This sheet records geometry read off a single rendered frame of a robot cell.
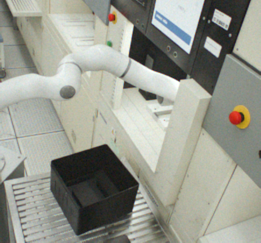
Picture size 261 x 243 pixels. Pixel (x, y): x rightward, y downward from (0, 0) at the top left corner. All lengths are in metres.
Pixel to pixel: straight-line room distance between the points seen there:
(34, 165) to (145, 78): 1.62
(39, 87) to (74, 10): 1.97
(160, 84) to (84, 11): 2.04
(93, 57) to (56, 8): 1.94
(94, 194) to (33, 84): 0.56
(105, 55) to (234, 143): 0.56
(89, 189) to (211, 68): 0.79
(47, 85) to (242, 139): 0.71
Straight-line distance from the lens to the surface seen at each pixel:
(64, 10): 3.19
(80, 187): 1.55
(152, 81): 1.32
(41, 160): 2.77
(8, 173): 1.63
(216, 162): 1.15
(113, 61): 1.26
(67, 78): 1.25
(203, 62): 1.13
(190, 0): 1.19
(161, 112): 1.88
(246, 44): 1.01
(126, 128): 1.74
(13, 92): 1.35
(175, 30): 1.26
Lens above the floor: 1.93
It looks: 34 degrees down
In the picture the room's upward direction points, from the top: 11 degrees clockwise
